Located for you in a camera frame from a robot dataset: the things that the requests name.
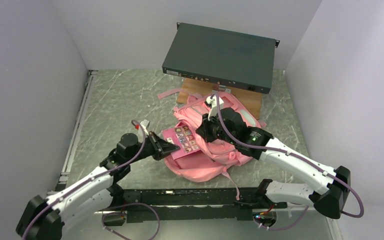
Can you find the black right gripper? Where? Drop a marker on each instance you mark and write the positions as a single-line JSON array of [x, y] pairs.
[[204, 129]]

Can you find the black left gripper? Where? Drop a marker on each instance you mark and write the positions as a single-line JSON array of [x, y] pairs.
[[160, 147]]

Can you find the pink sticker card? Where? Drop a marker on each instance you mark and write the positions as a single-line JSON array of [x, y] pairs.
[[181, 135]]

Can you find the pink student backpack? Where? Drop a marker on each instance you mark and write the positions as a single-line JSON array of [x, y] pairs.
[[214, 158]]

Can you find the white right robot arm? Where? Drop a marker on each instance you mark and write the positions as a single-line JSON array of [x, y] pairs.
[[324, 188]]

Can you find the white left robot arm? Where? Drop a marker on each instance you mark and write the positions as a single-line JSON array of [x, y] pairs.
[[76, 195]]

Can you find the wooden support block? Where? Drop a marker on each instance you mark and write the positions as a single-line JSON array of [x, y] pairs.
[[250, 99]]

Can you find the dark green rack device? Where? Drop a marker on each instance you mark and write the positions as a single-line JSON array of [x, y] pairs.
[[222, 57]]

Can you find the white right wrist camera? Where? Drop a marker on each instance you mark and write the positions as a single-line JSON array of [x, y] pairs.
[[214, 103]]

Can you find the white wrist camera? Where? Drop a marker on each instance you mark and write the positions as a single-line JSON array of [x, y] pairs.
[[142, 128], [214, 103]]

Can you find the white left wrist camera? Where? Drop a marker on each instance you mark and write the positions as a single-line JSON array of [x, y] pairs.
[[142, 128]]

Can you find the grey metal bracket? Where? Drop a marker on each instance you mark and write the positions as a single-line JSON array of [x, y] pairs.
[[223, 87]]

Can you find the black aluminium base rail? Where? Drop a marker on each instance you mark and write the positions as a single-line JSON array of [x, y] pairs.
[[139, 205]]

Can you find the silver side rail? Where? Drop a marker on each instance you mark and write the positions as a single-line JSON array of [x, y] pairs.
[[73, 143]]

